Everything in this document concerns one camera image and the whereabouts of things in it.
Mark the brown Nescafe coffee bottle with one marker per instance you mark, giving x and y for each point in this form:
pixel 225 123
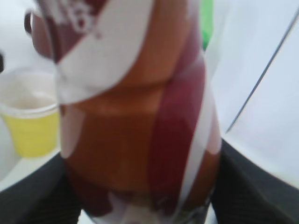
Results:
pixel 139 130

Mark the dark red mug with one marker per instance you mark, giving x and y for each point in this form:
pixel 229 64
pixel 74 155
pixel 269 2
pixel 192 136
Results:
pixel 35 27

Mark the green soda bottle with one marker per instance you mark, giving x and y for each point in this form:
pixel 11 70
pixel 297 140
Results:
pixel 206 21

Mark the yellow paper cup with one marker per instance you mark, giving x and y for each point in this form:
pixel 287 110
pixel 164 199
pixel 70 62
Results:
pixel 28 107

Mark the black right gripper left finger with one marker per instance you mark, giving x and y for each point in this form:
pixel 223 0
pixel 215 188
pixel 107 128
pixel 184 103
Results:
pixel 44 197

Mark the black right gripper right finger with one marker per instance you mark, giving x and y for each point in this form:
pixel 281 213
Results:
pixel 246 194

